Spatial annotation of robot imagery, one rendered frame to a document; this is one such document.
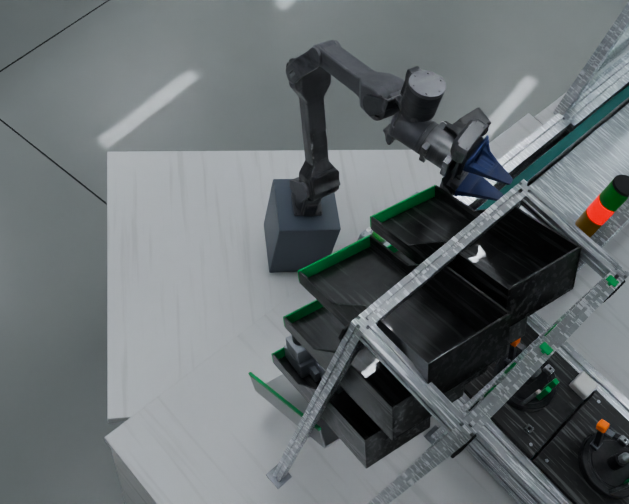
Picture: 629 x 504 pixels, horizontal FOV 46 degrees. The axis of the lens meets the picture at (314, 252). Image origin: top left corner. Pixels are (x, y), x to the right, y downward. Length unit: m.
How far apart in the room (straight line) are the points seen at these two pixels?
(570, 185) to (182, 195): 1.04
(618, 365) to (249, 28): 2.27
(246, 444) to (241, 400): 0.10
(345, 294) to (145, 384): 0.75
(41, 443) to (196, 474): 1.02
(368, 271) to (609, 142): 1.35
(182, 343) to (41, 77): 1.84
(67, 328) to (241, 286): 1.04
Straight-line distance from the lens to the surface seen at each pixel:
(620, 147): 2.33
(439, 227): 1.14
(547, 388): 1.68
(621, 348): 2.04
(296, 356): 1.30
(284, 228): 1.64
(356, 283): 1.06
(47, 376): 2.64
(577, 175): 2.19
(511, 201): 1.05
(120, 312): 1.76
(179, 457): 1.64
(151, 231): 1.85
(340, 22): 3.66
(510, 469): 1.69
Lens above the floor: 2.45
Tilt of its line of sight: 59 degrees down
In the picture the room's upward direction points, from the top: 19 degrees clockwise
